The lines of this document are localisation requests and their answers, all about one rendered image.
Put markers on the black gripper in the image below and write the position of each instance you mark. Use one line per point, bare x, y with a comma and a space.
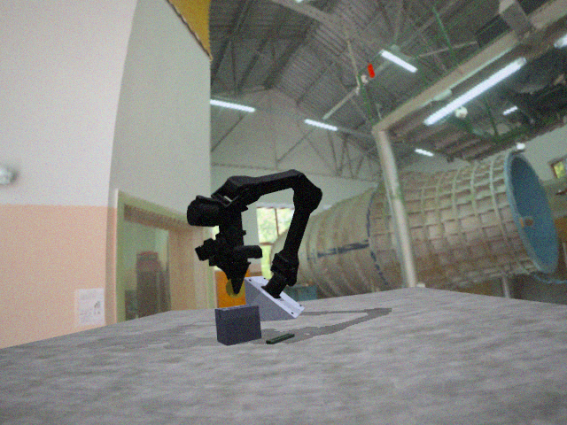
234, 264

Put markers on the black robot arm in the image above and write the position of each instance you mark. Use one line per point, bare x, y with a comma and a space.
243, 190

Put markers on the gold coin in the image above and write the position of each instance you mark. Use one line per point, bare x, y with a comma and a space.
230, 290

